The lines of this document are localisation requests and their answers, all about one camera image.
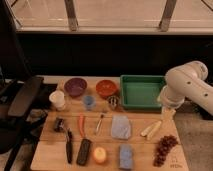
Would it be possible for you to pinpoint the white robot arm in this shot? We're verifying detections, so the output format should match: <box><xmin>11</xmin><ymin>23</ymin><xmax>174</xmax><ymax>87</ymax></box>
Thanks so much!
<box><xmin>159</xmin><ymin>61</ymin><xmax>213</xmax><ymax>120</ymax></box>

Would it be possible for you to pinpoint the metal cup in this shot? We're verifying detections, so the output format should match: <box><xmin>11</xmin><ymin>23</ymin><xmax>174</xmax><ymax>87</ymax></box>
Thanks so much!
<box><xmin>107</xmin><ymin>96</ymin><xmax>119</xmax><ymax>110</ymax></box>

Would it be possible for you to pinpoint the blue plastic cup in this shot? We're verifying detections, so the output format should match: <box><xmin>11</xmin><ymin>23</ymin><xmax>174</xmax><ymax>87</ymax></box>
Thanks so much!
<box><xmin>83</xmin><ymin>95</ymin><xmax>95</xmax><ymax>111</ymax></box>

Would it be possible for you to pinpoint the white plastic cup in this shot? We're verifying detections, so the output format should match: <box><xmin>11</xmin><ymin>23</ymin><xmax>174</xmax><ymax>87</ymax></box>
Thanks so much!
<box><xmin>49</xmin><ymin>90</ymin><xmax>66</xmax><ymax>110</ymax></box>

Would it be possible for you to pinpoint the pale yellow stick right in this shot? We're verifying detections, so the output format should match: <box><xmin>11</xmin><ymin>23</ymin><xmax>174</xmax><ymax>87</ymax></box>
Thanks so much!
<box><xmin>147</xmin><ymin>121</ymin><xmax>162</xmax><ymax>140</ymax></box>

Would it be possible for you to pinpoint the pale yellow stick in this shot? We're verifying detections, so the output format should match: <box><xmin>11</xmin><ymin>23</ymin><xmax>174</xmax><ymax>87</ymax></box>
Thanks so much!
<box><xmin>140</xmin><ymin>122</ymin><xmax>158</xmax><ymax>137</ymax></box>
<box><xmin>147</xmin><ymin>121</ymin><xmax>162</xmax><ymax>140</ymax></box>

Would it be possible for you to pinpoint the pale yellow stick left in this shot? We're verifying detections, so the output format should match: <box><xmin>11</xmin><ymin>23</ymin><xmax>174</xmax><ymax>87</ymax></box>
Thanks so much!
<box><xmin>140</xmin><ymin>122</ymin><xmax>158</xmax><ymax>137</ymax></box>

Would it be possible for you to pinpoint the bunch of dark grapes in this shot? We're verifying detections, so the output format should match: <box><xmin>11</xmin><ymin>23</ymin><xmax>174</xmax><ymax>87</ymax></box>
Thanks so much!
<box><xmin>153</xmin><ymin>135</ymin><xmax>178</xmax><ymax>167</ymax></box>

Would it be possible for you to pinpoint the green plastic tray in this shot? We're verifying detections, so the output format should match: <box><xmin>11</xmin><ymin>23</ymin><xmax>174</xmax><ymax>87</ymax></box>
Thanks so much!
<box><xmin>120</xmin><ymin>75</ymin><xmax>165</xmax><ymax>111</ymax></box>

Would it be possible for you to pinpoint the grey folded cloth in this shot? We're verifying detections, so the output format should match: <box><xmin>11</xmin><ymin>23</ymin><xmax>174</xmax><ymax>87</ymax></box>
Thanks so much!
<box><xmin>111</xmin><ymin>115</ymin><xmax>131</xmax><ymax>140</ymax></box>

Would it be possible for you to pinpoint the blue sponge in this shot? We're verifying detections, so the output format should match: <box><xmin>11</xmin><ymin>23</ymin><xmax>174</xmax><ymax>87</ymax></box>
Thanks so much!
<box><xmin>119</xmin><ymin>144</ymin><xmax>133</xmax><ymax>170</ymax></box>

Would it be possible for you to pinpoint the red bowl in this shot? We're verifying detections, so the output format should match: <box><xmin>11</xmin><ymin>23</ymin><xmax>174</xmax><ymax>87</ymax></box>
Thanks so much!
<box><xmin>96</xmin><ymin>79</ymin><xmax>118</xmax><ymax>99</ymax></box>

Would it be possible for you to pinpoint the yellow round fruit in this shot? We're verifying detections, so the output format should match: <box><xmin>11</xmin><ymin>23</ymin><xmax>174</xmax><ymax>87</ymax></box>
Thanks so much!
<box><xmin>93</xmin><ymin>147</ymin><xmax>107</xmax><ymax>164</ymax></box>

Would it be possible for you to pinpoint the orange carrot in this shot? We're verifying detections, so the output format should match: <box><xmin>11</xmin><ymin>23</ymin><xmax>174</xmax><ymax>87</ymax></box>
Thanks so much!
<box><xmin>78</xmin><ymin>115</ymin><xmax>85</xmax><ymax>138</ymax></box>

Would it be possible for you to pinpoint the black rectangular block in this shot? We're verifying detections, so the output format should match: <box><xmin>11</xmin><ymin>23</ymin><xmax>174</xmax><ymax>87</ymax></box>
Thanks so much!
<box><xmin>76</xmin><ymin>138</ymin><xmax>91</xmax><ymax>166</ymax></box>

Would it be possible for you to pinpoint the purple bowl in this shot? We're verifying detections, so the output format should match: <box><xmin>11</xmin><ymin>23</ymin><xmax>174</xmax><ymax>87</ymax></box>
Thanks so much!
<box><xmin>64</xmin><ymin>77</ymin><xmax>87</xmax><ymax>97</ymax></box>

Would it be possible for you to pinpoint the small dark metal object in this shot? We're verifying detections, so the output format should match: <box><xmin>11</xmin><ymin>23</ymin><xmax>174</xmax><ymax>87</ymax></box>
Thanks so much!
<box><xmin>54</xmin><ymin>118</ymin><xmax>66</xmax><ymax>132</ymax></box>

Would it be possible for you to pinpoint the black office chair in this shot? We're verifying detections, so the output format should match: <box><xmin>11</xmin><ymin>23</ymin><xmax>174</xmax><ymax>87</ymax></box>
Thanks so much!
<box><xmin>0</xmin><ymin>76</ymin><xmax>56</xmax><ymax>171</ymax></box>

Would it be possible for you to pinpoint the black handled utensil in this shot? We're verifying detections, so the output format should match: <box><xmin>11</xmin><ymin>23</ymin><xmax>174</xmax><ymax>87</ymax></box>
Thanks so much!
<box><xmin>66</xmin><ymin>129</ymin><xmax>73</xmax><ymax>164</ymax></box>

